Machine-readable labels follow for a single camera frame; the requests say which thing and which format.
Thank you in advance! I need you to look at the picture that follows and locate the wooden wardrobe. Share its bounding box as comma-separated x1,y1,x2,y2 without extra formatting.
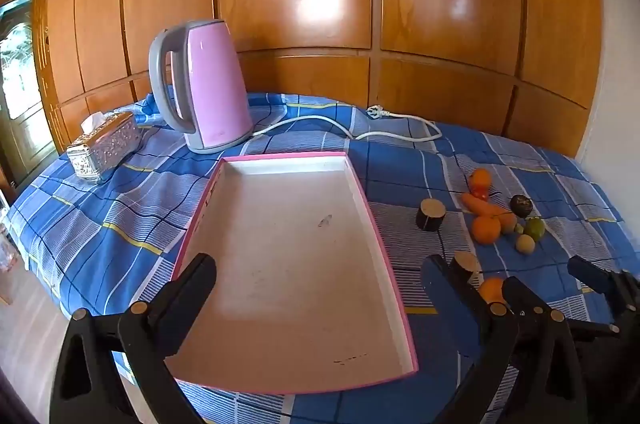
30,0,603,155

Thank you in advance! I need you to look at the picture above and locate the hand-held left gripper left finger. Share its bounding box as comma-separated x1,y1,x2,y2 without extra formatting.
49,252,217,424

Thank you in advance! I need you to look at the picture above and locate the small orange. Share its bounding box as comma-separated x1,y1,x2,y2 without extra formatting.
478,277,506,305
471,215,502,246

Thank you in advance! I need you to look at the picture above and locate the dark-bark cut log piece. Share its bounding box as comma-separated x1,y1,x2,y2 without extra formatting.
416,198,447,233
450,251,482,287

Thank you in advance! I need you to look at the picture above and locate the orange carrot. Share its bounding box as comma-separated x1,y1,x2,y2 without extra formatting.
460,192,516,231

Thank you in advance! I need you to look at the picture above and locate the white power cable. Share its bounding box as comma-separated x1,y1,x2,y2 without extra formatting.
251,105,443,142

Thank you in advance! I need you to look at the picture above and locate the dark brown round fruit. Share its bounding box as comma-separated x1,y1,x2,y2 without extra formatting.
509,195,532,219

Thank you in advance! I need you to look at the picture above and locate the blue plaid blanket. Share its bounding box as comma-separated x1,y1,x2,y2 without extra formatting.
5,91,640,424

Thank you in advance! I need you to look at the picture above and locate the wooden glass door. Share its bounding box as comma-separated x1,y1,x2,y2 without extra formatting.
0,0,56,190

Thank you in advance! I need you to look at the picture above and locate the green lime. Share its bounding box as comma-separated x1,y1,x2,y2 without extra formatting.
524,217,547,242

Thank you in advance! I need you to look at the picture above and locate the pink electric kettle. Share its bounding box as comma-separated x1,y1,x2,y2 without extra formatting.
148,19,254,155

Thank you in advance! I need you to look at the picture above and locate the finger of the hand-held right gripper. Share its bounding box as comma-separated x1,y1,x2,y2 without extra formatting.
568,255,640,336
502,276,640,357

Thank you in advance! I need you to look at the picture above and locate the silver embossed tissue box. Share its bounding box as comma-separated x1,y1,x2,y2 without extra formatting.
66,110,142,181

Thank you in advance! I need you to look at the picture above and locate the pink-rimmed white tray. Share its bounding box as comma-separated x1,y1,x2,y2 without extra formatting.
171,151,419,396

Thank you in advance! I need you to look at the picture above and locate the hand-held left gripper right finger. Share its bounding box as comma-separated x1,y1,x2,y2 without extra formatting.
421,254,590,424

